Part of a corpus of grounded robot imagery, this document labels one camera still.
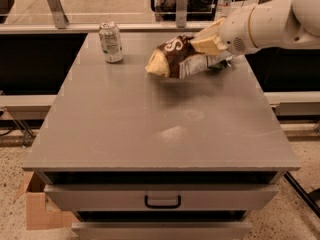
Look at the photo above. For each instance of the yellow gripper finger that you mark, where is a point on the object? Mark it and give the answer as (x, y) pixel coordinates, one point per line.
(213, 45)
(210, 30)

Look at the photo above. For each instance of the brown sea salt chip bag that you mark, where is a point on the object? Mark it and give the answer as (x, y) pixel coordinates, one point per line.
(177, 58)

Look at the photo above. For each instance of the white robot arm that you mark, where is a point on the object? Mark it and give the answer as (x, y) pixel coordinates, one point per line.
(287, 24)

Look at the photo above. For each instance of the green chip bag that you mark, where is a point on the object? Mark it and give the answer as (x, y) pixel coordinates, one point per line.
(221, 65)

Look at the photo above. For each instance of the white 7up can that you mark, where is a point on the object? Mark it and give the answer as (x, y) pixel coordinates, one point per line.
(110, 40)

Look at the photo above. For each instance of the clear plastic water bottle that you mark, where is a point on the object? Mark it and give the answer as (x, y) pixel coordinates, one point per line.
(222, 9)

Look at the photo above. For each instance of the grey metal railing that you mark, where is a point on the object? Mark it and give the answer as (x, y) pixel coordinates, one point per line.
(85, 16)

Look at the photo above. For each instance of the upper grey drawer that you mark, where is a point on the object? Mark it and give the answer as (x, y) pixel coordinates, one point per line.
(195, 197)

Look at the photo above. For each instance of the grey drawer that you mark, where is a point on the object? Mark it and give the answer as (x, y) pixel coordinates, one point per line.
(162, 231)
(195, 197)

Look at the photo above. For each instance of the lower grey drawer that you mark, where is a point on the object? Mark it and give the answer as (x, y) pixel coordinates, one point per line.
(162, 231)

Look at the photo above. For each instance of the brown cardboard box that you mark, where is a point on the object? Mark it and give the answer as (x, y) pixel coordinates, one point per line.
(41, 212)

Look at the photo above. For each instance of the black drawer handle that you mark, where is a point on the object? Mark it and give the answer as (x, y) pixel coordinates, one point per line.
(153, 203)

